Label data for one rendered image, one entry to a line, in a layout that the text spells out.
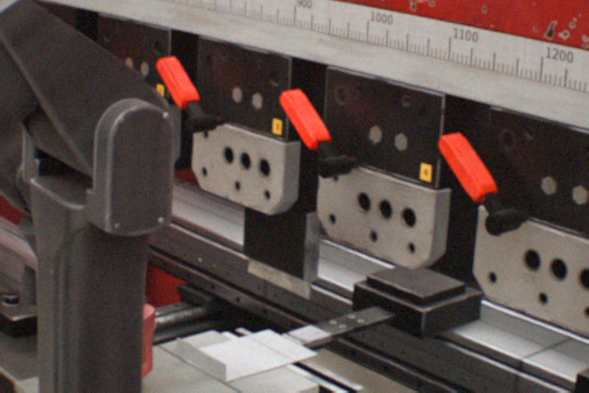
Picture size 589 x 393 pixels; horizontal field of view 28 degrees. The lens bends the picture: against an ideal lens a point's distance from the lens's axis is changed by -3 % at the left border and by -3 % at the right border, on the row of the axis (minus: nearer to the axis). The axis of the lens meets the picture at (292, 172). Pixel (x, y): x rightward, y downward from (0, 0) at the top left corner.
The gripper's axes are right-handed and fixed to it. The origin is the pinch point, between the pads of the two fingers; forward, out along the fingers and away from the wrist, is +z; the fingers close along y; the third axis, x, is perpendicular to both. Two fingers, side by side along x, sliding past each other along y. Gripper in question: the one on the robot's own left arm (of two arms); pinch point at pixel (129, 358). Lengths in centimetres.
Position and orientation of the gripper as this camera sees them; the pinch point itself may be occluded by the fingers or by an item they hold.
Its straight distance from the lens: 125.7
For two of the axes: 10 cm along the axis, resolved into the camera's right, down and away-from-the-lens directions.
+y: -6.6, -2.3, 7.1
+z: 3.2, 7.7, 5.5
